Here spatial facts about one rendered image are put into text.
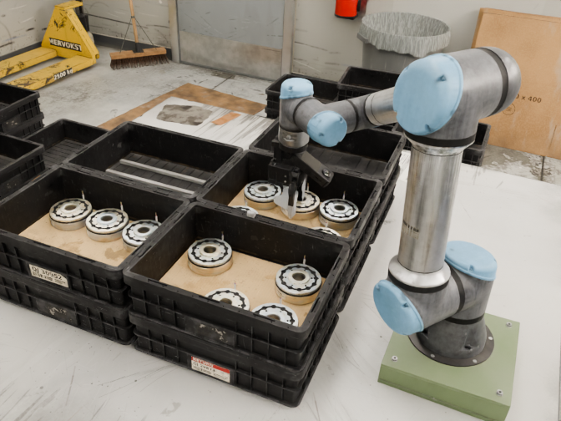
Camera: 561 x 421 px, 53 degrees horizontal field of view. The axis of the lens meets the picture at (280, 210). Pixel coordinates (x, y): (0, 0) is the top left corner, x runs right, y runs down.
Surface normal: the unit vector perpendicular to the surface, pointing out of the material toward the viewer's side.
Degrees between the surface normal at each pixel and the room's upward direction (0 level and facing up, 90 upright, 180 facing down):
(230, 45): 90
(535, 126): 72
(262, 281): 0
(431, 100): 83
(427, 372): 2
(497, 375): 2
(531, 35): 82
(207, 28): 90
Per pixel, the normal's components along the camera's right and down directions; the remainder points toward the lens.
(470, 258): 0.14, -0.87
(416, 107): -0.85, 0.14
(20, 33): 0.92, 0.26
